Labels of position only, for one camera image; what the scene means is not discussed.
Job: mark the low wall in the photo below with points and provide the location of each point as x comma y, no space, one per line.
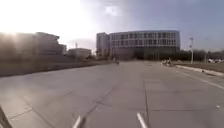
33,66

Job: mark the robot's own part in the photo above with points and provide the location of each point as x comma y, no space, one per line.
77,122
141,120

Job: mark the pole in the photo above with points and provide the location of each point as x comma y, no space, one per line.
191,50

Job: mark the curved multi-storey building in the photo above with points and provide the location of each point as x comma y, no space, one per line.
143,41

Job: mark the small low building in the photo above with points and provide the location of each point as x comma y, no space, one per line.
79,52

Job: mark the pale kerb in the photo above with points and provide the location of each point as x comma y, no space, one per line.
200,70

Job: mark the row of dark trees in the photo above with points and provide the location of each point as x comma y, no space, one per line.
200,55

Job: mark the dark block building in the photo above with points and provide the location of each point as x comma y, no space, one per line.
36,45

